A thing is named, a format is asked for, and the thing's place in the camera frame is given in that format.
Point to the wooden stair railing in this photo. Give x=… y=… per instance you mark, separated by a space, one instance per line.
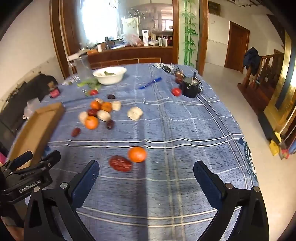
x=261 y=92

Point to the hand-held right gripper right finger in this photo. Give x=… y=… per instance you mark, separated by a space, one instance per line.
x=207 y=183

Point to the dark wall plaque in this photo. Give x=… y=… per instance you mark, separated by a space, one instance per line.
x=214 y=8

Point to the translucent plastic bag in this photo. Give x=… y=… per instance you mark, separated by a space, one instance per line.
x=133 y=39

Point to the clear plastic wrapper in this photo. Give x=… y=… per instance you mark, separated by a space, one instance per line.
x=69 y=81

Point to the dark bottle with pink label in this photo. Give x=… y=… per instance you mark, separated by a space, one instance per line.
x=54 y=92

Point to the black leather sofa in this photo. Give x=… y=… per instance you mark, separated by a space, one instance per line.
x=23 y=97

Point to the blue pen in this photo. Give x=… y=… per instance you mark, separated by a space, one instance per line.
x=149 y=83

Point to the white flat box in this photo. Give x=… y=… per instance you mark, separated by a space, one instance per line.
x=76 y=56

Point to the clear plastic bag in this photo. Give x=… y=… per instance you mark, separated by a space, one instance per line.
x=31 y=107

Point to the orange mandarin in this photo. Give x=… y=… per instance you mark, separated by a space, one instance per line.
x=106 y=107
x=95 y=104
x=91 y=122
x=137 y=154

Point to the bunch of keys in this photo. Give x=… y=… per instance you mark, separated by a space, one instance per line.
x=166 y=67

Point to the blue plaid tablecloth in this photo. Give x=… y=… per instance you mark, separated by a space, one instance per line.
x=175 y=143

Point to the dark blue jacket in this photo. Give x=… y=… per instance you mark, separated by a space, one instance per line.
x=252 y=59

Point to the clear glass mug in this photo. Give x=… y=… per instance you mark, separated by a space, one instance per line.
x=82 y=66

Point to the red tomato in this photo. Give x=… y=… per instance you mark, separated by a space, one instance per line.
x=176 y=91
x=93 y=92

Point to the red gift bag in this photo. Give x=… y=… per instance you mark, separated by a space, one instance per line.
x=2 y=157

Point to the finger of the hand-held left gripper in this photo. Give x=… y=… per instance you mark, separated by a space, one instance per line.
x=49 y=161
x=22 y=160

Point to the wooden sideboard cabinet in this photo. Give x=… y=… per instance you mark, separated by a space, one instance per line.
x=129 y=54

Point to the black metal cup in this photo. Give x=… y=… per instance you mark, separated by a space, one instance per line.
x=190 y=89

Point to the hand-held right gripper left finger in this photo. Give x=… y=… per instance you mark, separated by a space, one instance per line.
x=85 y=183

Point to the brown wooden door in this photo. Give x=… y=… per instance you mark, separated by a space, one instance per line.
x=235 y=46

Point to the green bamboo wall decal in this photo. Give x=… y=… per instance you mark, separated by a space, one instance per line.
x=189 y=34

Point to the dark jujube date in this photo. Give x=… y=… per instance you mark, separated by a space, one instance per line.
x=111 y=96
x=92 y=112

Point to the tall white bottle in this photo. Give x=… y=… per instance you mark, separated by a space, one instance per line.
x=145 y=37

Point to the green leafy vegetable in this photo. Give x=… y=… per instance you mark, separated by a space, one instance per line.
x=89 y=83

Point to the gold panel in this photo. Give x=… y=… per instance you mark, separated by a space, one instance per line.
x=281 y=81

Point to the large red jujube date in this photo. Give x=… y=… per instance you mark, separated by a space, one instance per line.
x=120 y=163

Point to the small peeled sugarcane piece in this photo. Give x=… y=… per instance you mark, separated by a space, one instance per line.
x=99 y=100

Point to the yellow dustpan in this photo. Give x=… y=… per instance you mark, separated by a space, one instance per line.
x=274 y=144

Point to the wooden room divider frame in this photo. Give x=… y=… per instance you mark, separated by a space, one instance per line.
x=56 y=34

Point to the small green leaf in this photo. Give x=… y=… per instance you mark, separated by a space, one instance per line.
x=106 y=73

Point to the shallow cardboard box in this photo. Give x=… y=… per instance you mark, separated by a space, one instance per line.
x=37 y=129

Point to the white bowl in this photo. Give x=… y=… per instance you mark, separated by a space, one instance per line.
x=111 y=78

